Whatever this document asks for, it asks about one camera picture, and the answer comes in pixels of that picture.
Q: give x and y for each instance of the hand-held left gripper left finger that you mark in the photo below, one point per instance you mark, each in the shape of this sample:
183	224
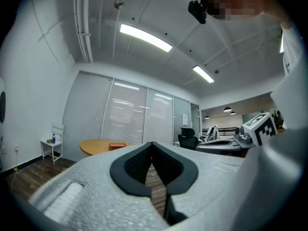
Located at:
96	196

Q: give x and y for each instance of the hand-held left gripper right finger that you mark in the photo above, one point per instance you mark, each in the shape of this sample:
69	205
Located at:
207	177

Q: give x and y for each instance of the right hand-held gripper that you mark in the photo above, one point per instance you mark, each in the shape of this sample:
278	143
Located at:
261	129

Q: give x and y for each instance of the orange box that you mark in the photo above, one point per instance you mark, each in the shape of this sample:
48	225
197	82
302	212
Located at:
116	146

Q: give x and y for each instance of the black office chair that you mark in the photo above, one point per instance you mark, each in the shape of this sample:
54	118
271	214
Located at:
187	138

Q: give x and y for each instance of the white paper notice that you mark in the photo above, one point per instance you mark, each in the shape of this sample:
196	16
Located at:
184	119

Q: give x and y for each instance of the round wooden table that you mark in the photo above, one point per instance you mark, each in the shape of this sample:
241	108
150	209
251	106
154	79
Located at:
96	146

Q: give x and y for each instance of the potted green plant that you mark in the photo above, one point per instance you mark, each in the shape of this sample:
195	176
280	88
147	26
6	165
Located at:
278	118

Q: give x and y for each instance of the blue drink bottle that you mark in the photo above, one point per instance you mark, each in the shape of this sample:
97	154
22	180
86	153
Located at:
53	139

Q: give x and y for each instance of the short ceiling light panel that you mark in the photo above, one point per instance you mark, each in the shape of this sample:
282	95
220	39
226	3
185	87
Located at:
203	74

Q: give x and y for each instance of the white wooden chair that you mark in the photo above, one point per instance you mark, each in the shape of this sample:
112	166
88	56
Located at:
57	133

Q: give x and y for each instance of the white window blinds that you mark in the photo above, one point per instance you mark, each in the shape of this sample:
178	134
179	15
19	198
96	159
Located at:
120	114

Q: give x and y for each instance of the long ceiling light panel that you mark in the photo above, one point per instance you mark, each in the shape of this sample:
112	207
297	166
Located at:
145	37

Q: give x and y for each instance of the person's head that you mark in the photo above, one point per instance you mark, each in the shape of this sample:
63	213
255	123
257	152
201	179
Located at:
231	1

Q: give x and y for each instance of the round ceiling smoke detector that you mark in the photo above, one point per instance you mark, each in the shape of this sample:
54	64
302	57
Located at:
119	4

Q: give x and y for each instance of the white ceiling pipes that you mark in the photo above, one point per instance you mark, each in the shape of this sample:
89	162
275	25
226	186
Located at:
83	23

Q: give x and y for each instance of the white wall socket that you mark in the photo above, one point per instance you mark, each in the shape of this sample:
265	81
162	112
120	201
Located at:
16	149

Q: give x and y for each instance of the black round wall object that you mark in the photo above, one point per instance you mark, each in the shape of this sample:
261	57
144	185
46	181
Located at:
2	107

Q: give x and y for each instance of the black head-worn camera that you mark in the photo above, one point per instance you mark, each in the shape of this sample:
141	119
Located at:
197	11

